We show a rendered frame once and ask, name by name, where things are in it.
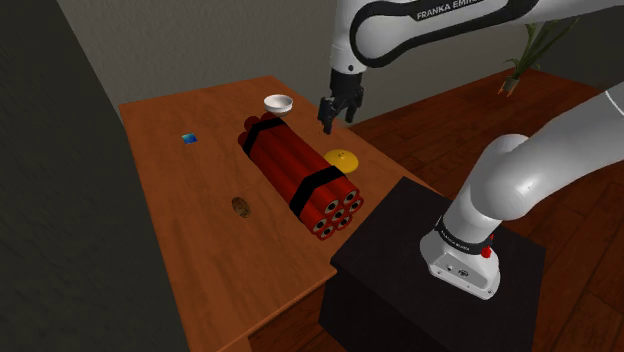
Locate green potted plant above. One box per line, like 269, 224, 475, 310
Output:
498, 16, 581, 97

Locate yellow lemon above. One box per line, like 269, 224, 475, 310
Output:
323, 148, 360, 175

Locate black robot stand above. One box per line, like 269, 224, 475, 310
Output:
318, 176, 547, 352

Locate small white bowl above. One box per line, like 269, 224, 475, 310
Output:
263, 94, 295, 116

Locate red tube bundle black straps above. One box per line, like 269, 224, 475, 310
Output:
237, 112, 365, 242

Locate wooden table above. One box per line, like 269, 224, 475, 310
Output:
118, 74, 437, 352

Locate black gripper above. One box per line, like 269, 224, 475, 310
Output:
317, 68, 365, 136

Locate brown round cookie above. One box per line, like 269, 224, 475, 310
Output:
231, 196, 252, 220

